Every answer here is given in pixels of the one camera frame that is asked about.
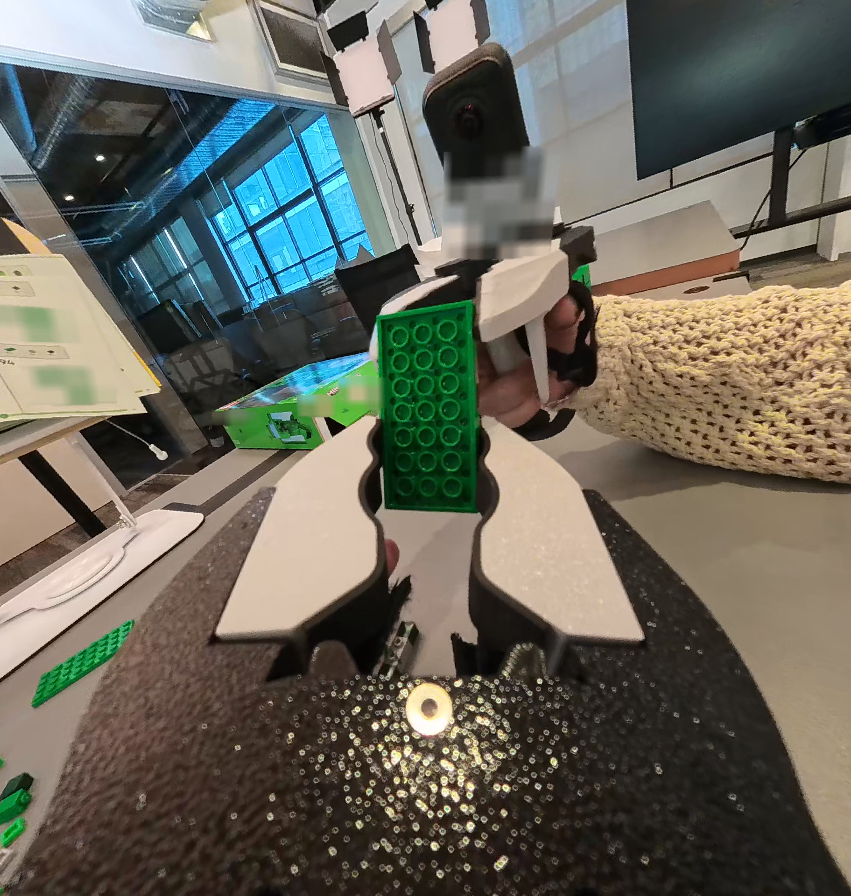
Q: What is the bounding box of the ceiling vent grille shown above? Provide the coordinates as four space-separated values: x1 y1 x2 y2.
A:
253 0 330 73

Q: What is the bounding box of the black light stand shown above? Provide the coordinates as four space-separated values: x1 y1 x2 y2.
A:
373 105 424 247

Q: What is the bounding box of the lego instruction booklet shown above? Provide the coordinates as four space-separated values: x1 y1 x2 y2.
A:
0 253 162 429

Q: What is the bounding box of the studio light panel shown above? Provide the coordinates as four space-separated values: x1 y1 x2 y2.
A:
413 0 494 74
324 10 400 118

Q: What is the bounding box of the black box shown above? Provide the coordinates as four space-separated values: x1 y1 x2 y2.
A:
334 245 421 336

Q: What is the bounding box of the pile of small green bricks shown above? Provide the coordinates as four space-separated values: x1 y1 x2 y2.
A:
0 728 35 896

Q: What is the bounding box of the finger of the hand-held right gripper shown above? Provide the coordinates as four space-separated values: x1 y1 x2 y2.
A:
368 275 481 359
476 248 571 345

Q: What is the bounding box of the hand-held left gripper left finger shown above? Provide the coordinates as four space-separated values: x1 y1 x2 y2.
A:
214 419 391 674

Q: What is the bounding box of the person's right forearm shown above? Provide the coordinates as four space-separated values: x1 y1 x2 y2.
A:
571 276 851 489

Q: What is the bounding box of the black screen stand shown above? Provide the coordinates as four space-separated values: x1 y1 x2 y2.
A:
730 119 851 240

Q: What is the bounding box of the green lego tiled panel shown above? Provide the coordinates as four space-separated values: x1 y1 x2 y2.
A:
374 300 484 514

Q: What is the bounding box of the white table mat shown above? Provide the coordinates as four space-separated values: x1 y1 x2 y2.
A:
0 509 205 694

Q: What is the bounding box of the large dark wall screen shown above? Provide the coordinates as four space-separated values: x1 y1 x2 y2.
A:
625 0 851 182

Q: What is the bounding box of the person's right hand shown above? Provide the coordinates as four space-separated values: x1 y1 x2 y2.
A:
480 290 598 429

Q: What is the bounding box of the white booklet stand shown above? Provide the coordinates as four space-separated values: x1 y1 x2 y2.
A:
0 413 170 625

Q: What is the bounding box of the long green lego plate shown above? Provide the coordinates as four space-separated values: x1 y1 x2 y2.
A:
32 619 136 708

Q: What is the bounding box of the green lego set box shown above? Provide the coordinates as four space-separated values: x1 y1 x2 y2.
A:
213 352 383 449

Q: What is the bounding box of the neighbouring wooden desk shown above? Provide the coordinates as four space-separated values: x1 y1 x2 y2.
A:
0 416 113 540

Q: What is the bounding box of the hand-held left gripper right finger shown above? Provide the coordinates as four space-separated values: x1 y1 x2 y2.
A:
469 423 647 678

